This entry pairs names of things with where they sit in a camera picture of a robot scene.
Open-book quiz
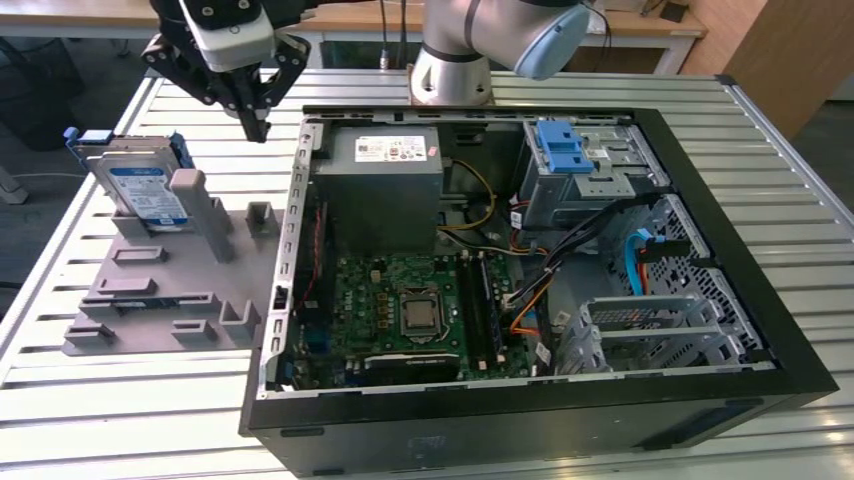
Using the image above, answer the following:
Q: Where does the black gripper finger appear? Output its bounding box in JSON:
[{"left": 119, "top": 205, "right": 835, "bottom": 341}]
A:
[
  {"left": 139, "top": 32, "right": 267, "bottom": 145},
  {"left": 249, "top": 33, "right": 314, "bottom": 144}
]

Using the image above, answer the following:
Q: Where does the hard disk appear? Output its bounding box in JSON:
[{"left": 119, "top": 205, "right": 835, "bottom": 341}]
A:
[{"left": 64, "top": 128, "right": 196, "bottom": 234}]

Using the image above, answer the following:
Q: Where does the blue wire with black plug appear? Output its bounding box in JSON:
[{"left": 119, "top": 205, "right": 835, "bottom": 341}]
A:
[{"left": 623, "top": 227, "right": 692, "bottom": 297}]

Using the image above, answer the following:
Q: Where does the metal disk bay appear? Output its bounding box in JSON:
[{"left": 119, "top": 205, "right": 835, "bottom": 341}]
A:
[{"left": 556, "top": 294, "right": 766, "bottom": 374}]

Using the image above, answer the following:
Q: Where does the grey power supply unit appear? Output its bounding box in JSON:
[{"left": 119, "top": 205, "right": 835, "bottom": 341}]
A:
[{"left": 312, "top": 124, "right": 447, "bottom": 257}]

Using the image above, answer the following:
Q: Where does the grey stand foot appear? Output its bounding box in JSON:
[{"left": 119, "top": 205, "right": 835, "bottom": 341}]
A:
[{"left": 0, "top": 167, "right": 32, "bottom": 205}]

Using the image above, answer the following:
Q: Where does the grey parts rack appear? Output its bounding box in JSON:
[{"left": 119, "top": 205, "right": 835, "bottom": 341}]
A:
[{"left": 63, "top": 168, "right": 288, "bottom": 357}]

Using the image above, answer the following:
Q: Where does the blue drive latch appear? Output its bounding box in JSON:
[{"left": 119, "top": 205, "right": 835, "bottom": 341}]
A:
[{"left": 532, "top": 119, "right": 595, "bottom": 175}]

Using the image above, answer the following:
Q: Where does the metal drive cage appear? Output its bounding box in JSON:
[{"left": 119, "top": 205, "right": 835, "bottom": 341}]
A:
[{"left": 519, "top": 119, "right": 672, "bottom": 231}]

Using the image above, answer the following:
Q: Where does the green motherboard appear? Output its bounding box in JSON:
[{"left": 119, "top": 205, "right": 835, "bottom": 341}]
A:
[{"left": 292, "top": 252, "right": 535, "bottom": 389}]

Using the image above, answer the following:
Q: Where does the black CPU socket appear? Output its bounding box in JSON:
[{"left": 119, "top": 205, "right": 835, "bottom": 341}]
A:
[{"left": 396, "top": 284, "right": 448, "bottom": 345}]

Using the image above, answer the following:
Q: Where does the silver CPU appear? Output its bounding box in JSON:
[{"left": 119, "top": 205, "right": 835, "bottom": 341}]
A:
[{"left": 404, "top": 301, "right": 439, "bottom": 331}]

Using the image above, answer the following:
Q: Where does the RAM stick with black chips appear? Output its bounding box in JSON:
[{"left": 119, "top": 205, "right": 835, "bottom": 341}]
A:
[{"left": 476, "top": 252, "right": 510, "bottom": 364}]

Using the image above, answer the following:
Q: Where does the black graphics card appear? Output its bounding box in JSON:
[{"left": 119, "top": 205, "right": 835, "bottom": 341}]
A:
[{"left": 363, "top": 352, "right": 463, "bottom": 386}]

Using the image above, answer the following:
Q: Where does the light wooden cabinet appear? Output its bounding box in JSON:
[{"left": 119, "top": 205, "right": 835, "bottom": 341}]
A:
[{"left": 679, "top": 0, "right": 854, "bottom": 141}]

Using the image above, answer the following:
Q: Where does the black PC case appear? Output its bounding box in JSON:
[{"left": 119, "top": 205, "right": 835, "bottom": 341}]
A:
[{"left": 237, "top": 103, "right": 839, "bottom": 477}]

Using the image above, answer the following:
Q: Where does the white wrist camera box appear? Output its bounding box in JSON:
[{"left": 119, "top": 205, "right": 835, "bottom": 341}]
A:
[{"left": 179, "top": 0, "right": 276, "bottom": 72}]

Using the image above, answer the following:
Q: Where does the wooden desk white frame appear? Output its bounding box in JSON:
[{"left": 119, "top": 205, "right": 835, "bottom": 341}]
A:
[
  {"left": 299, "top": 0, "right": 708, "bottom": 76},
  {"left": 0, "top": 0, "right": 322, "bottom": 69}
]

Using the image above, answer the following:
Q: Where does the red wire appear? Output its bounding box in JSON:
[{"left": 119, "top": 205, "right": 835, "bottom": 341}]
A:
[{"left": 296, "top": 202, "right": 328, "bottom": 309}]

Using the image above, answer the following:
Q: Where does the yellow wire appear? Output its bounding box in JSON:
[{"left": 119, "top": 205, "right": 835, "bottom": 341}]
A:
[{"left": 439, "top": 158, "right": 499, "bottom": 232}]

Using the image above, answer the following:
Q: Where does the black wire bundle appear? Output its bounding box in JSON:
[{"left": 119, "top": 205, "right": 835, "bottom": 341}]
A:
[{"left": 503, "top": 192, "right": 659, "bottom": 309}]

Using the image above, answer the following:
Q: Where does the orange flat wire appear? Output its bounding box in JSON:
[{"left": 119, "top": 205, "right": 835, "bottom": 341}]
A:
[{"left": 510, "top": 298, "right": 550, "bottom": 337}]

